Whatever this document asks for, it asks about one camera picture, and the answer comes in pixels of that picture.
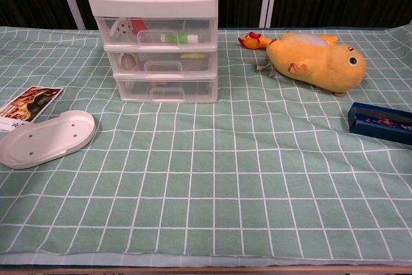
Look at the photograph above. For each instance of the clear drawer with turtle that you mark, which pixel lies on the clear drawer with turtle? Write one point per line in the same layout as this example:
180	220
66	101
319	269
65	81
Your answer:
199	89

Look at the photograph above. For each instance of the clear drawer with marker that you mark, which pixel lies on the clear drawer with marker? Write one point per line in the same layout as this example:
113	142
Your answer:
202	28

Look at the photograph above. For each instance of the red plastic object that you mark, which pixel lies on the red plastic object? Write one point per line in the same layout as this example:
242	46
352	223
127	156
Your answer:
139	25

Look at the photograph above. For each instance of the white divided drawer box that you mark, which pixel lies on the white divided drawer box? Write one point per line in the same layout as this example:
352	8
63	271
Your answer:
154	6

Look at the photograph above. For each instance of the green checked tablecloth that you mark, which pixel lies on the green checked tablecloth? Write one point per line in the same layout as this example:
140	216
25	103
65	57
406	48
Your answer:
225	175

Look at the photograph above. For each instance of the small yellow item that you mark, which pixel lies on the small yellow item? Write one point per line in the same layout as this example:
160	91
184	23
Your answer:
193	56

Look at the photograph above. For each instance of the green white marker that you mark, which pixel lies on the green white marker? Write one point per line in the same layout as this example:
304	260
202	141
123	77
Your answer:
180	38

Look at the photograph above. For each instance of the yellow rubber chicken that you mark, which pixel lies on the yellow rubber chicken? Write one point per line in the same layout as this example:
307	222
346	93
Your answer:
254	41

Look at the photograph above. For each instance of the yellow plush duck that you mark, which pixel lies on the yellow plush duck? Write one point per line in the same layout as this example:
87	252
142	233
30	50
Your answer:
318	62

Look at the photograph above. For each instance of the white oval tray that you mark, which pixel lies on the white oval tray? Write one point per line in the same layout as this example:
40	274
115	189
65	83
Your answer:
45	139

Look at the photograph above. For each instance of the dark blue rectangular box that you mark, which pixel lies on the dark blue rectangular box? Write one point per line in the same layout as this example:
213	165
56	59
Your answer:
380	123

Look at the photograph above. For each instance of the picture card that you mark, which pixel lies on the picture card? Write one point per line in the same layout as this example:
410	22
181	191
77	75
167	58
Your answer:
32	101

